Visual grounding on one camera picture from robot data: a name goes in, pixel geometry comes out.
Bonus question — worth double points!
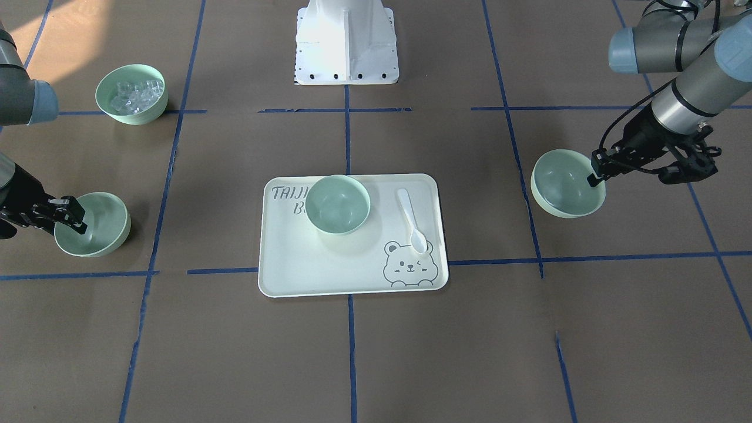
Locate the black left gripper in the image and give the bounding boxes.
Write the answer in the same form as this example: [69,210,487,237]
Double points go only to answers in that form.
[586,107,721,187]

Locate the green bowl on tray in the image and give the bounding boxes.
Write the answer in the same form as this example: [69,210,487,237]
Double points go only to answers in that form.
[304,176,371,235]

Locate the green bowl with ice cubes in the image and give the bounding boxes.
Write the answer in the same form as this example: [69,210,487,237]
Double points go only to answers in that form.
[95,64,169,125]

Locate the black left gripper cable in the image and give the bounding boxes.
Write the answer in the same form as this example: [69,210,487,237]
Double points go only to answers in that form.
[598,82,676,174]

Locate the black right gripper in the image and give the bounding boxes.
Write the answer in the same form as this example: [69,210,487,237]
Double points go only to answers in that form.
[1,165,87,239]

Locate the cream bear print tray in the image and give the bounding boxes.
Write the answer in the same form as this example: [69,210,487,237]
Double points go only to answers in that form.
[258,173,449,297]

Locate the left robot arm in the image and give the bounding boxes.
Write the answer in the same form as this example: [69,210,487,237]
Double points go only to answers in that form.
[587,1,751,187]

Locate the white plastic spoon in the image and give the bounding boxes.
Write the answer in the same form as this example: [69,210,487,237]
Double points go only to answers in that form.
[397,188,429,254]

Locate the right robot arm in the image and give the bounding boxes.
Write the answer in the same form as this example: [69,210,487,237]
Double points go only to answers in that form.
[1,26,87,239]

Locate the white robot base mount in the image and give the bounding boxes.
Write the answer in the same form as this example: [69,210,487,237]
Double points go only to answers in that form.
[294,1,400,86]

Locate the green bowl robot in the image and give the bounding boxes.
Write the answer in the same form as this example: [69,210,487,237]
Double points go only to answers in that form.
[53,192,131,258]
[531,148,606,219]

